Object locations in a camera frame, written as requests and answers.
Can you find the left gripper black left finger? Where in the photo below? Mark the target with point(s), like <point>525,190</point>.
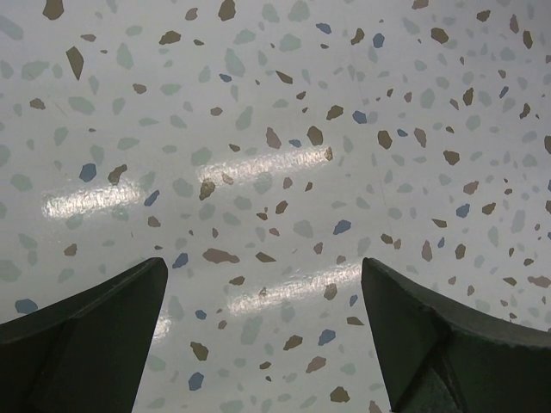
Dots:
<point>86,353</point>

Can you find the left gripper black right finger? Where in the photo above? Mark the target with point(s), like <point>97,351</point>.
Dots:
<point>438,355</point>

